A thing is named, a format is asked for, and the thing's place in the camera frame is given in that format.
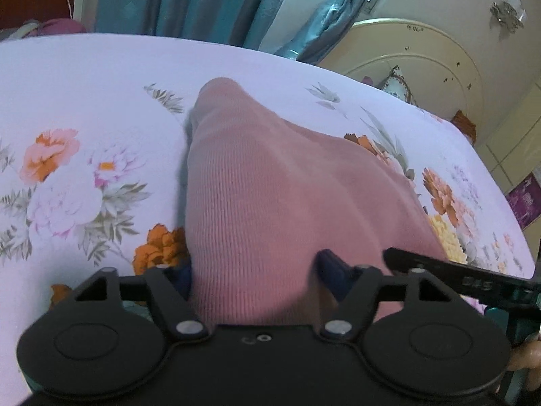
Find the glass wall lamp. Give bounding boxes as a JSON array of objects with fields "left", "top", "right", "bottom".
[{"left": 489, "top": 0, "right": 529, "bottom": 33}]

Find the purple printed bag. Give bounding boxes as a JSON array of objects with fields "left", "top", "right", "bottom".
[{"left": 506, "top": 173, "right": 541, "bottom": 231}]

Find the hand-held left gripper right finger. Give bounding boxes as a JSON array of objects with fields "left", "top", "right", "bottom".
[{"left": 316, "top": 249, "right": 440, "bottom": 341}]

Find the floral white bed sheet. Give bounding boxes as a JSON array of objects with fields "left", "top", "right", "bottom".
[{"left": 0, "top": 33, "right": 537, "bottom": 406}]

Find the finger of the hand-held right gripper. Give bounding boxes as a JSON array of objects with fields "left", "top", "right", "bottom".
[{"left": 382, "top": 247, "right": 462, "bottom": 285}]

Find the pink pillow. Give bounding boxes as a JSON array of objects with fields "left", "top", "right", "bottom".
[{"left": 25, "top": 18, "right": 87, "bottom": 37}]

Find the narrow teal curtain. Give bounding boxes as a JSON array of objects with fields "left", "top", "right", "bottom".
[{"left": 296, "top": 0, "right": 408, "bottom": 63}]

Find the wide teal curtain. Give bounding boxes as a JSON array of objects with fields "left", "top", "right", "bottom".
[{"left": 94, "top": 0, "right": 306, "bottom": 49}]

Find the cream arched bed board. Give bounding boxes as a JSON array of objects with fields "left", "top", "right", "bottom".
[{"left": 317, "top": 18, "right": 485, "bottom": 146}]

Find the pink knit garment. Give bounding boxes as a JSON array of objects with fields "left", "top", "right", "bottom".
[{"left": 180, "top": 77, "right": 449, "bottom": 326}]

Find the person's right hand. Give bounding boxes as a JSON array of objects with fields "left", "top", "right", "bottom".
[{"left": 509, "top": 333, "right": 541, "bottom": 395}]

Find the patterned cushion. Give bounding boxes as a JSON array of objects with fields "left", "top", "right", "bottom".
[{"left": 380, "top": 65, "right": 419, "bottom": 106}]

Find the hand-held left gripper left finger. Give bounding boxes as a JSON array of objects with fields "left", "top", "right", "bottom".
[{"left": 74, "top": 264, "right": 210, "bottom": 341}]

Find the orange cloth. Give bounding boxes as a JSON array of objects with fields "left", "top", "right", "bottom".
[{"left": 450, "top": 110, "right": 478, "bottom": 145}]

